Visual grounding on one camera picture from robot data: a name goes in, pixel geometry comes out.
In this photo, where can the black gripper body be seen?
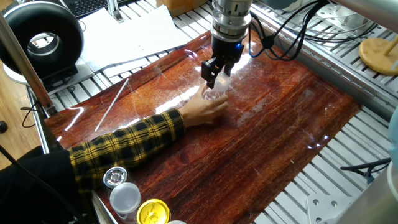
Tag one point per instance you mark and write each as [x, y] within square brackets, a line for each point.
[227, 51]

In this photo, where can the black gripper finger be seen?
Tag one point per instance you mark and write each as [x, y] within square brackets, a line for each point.
[210, 70]
[229, 67]

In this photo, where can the frosted white jar lid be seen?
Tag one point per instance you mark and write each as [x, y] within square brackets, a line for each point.
[222, 82]

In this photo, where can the small clear jar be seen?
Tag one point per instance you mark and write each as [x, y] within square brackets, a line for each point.
[213, 95]

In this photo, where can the yellow black plaid-sleeved forearm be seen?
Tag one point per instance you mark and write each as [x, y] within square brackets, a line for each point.
[124, 146]

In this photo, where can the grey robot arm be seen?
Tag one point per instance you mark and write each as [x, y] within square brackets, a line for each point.
[231, 18]

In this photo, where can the jar with silver lid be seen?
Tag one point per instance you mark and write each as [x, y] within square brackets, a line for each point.
[115, 176]

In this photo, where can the jar with frosted lid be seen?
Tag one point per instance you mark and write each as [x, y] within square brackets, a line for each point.
[125, 197]

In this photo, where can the jar with gold lid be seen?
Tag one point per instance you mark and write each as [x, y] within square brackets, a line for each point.
[153, 213]

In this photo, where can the bare person's hand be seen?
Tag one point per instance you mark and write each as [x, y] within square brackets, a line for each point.
[199, 109]

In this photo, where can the brown cardboard box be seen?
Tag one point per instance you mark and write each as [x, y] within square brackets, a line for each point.
[177, 6]

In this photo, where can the white paper sheet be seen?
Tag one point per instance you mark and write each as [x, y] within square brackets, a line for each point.
[124, 37]
[124, 69]

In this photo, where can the thin white rod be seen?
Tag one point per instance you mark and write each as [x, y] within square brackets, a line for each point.
[112, 104]

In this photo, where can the silver mounting plate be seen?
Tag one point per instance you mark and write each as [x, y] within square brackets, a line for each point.
[326, 15]

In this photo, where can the white device base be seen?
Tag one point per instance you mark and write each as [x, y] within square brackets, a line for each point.
[81, 73]

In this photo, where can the black keyboard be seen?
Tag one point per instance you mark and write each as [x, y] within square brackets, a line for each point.
[90, 6]

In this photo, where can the round wooden stand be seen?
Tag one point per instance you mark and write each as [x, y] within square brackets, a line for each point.
[377, 57]

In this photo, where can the small black floor object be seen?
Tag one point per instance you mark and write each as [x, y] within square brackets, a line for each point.
[2, 127]

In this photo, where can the person's black garment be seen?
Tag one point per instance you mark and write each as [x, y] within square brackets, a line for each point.
[31, 193]

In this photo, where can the silver aluminium frame rail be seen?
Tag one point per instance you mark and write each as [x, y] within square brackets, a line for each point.
[311, 60]

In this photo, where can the aluminium bracket post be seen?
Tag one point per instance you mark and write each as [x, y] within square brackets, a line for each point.
[115, 11]

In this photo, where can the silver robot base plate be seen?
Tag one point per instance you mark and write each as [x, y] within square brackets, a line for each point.
[323, 208]

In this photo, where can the aluminium frame strut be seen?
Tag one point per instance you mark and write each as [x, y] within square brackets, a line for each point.
[28, 65]

